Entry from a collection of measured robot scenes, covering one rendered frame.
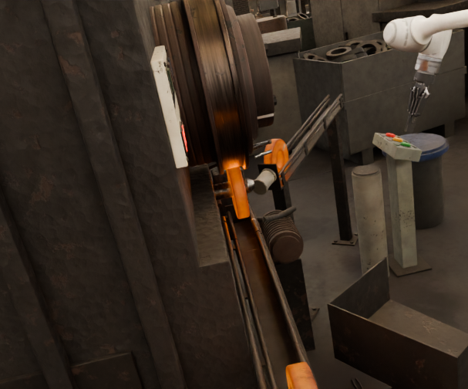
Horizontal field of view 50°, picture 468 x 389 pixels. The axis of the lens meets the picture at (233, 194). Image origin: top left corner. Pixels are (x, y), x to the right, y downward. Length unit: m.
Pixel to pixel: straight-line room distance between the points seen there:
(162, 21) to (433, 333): 0.88
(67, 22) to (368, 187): 1.59
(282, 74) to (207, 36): 2.90
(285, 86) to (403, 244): 1.98
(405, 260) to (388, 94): 1.53
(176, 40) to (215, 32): 0.09
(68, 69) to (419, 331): 0.84
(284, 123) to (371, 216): 2.00
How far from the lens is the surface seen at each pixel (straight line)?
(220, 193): 1.37
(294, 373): 0.79
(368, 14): 5.29
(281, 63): 3.97
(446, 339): 1.15
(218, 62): 1.09
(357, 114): 3.53
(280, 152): 1.91
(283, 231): 1.74
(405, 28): 1.96
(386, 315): 1.19
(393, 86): 3.68
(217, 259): 0.94
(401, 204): 2.30
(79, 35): 0.80
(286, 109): 4.04
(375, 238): 2.26
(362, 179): 2.14
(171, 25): 1.17
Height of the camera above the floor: 1.33
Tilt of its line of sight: 22 degrees down
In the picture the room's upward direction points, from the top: 12 degrees counter-clockwise
